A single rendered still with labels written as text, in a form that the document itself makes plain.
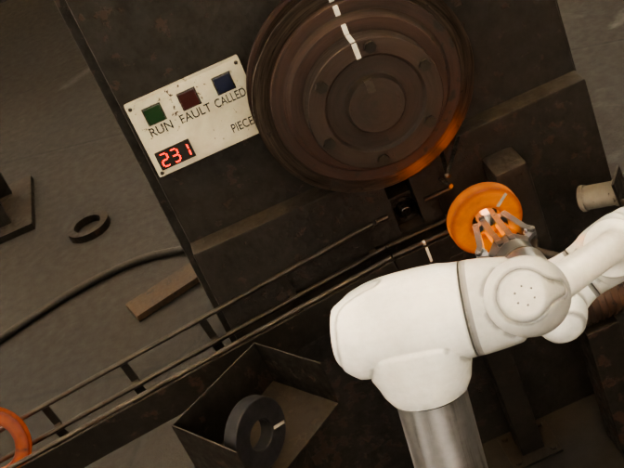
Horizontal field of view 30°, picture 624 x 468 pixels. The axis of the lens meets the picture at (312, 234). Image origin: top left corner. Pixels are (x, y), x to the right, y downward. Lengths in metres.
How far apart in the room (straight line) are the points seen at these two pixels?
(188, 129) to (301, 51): 0.34
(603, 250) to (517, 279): 0.46
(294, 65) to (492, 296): 0.95
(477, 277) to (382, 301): 0.13
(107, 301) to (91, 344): 0.25
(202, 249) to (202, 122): 0.29
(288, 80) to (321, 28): 0.12
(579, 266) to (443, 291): 0.39
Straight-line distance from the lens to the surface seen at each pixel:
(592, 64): 4.63
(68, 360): 4.20
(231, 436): 2.31
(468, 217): 2.37
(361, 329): 1.55
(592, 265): 1.89
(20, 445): 2.77
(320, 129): 2.32
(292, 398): 2.51
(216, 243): 2.60
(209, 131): 2.51
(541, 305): 1.49
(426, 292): 1.54
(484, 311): 1.52
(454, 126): 2.50
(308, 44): 2.31
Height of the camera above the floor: 2.13
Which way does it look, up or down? 31 degrees down
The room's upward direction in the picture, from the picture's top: 24 degrees counter-clockwise
